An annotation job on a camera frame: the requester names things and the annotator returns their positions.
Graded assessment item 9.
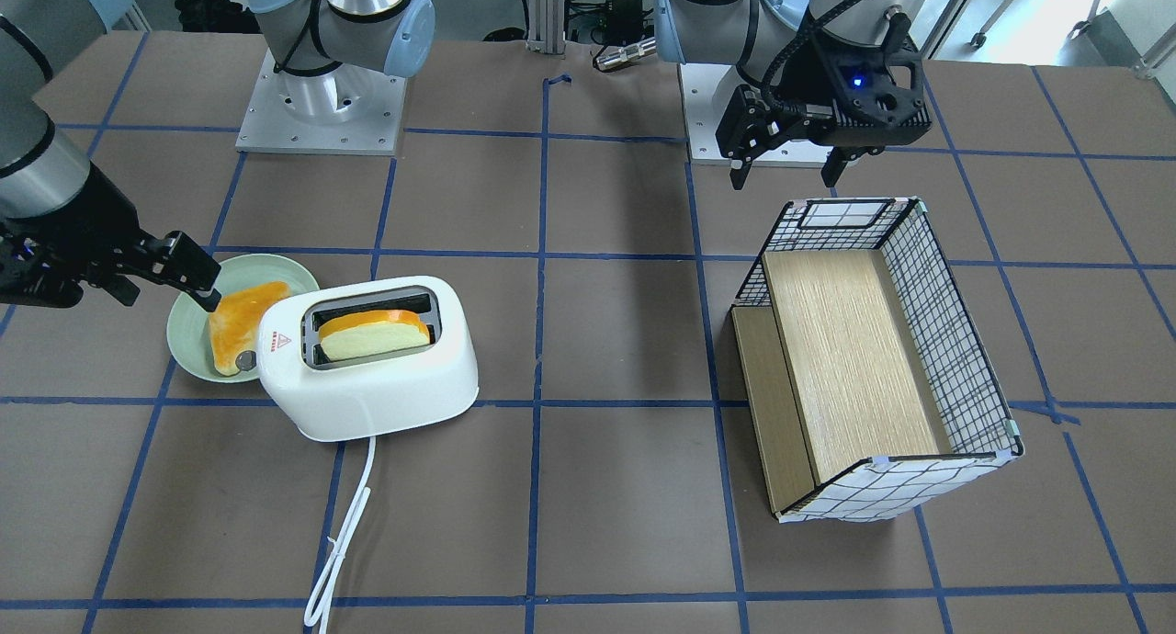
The white toaster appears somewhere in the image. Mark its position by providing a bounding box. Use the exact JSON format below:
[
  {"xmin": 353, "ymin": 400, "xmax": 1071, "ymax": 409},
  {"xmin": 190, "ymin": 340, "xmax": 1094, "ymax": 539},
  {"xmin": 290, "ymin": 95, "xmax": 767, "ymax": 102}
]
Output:
[{"xmin": 256, "ymin": 276, "xmax": 480, "ymax": 442}]

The orange bread on plate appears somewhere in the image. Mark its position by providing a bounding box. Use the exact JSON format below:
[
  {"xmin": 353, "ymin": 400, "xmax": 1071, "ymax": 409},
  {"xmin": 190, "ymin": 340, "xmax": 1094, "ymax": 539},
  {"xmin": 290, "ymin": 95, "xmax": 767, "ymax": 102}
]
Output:
[{"xmin": 209, "ymin": 279, "xmax": 290, "ymax": 376}]

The white toaster power cable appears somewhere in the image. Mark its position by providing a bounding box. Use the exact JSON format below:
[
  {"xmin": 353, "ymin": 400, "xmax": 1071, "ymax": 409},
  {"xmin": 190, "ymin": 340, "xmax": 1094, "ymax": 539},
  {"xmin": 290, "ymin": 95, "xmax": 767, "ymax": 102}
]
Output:
[{"xmin": 303, "ymin": 436, "xmax": 379, "ymax": 633}]

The light green plate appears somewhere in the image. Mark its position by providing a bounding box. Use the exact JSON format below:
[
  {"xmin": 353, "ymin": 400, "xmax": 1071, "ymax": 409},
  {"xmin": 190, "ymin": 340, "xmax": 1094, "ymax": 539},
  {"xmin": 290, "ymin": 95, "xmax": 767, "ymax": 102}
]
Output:
[{"xmin": 165, "ymin": 254, "xmax": 319, "ymax": 383}]

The silver cylindrical connector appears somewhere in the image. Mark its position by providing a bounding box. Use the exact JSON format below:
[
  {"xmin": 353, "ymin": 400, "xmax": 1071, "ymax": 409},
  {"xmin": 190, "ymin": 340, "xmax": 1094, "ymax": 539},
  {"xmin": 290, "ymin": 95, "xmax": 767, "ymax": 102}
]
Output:
[{"xmin": 592, "ymin": 36, "xmax": 659, "ymax": 73}]

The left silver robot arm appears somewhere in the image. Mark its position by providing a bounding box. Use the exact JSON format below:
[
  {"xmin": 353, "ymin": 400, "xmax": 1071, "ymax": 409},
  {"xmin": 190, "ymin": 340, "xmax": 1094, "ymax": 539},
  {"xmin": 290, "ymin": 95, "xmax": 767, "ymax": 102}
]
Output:
[{"xmin": 654, "ymin": 0, "xmax": 933, "ymax": 189}]

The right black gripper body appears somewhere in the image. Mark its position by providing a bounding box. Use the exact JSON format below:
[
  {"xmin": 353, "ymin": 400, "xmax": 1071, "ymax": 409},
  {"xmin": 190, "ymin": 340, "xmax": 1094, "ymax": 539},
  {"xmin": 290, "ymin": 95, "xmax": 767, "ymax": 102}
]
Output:
[{"xmin": 1, "ymin": 165, "xmax": 221, "ymax": 309}]

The toast slice in toaster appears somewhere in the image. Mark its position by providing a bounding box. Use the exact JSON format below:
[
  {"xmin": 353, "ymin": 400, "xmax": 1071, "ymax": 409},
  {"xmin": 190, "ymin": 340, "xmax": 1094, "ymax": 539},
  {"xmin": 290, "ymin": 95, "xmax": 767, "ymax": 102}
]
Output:
[{"xmin": 319, "ymin": 309, "xmax": 430, "ymax": 361}]

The grid fabric wooden basket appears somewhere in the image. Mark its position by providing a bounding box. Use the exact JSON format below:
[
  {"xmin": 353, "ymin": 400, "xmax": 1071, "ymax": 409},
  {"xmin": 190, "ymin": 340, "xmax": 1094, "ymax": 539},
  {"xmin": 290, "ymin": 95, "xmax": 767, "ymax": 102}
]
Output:
[{"xmin": 730, "ymin": 198, "xmax": 1024, "ymax": 523}]

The aluminium frame post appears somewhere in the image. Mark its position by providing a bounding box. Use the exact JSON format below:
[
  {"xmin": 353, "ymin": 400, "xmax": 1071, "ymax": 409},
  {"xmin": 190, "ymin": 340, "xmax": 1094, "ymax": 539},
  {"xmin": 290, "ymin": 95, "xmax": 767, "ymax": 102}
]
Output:
[{"xmin": 522, "ymin": 0, "xmax": 570, "ymax": 56}]

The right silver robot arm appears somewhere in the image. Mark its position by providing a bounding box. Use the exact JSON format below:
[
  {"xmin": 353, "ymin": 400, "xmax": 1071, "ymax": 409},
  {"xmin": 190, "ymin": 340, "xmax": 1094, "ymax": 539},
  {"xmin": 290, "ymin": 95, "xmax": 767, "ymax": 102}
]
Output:
[{"xmin": 4, "ymin": 0, "xmax": 436, "ymax": 311}]

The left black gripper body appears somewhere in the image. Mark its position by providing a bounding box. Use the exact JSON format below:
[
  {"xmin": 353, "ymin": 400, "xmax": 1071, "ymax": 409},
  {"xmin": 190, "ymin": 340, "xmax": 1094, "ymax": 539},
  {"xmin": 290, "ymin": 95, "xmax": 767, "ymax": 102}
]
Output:
[{"xmin": 715, "ymin": 60, "xmax": 930, "ymax": 171}]

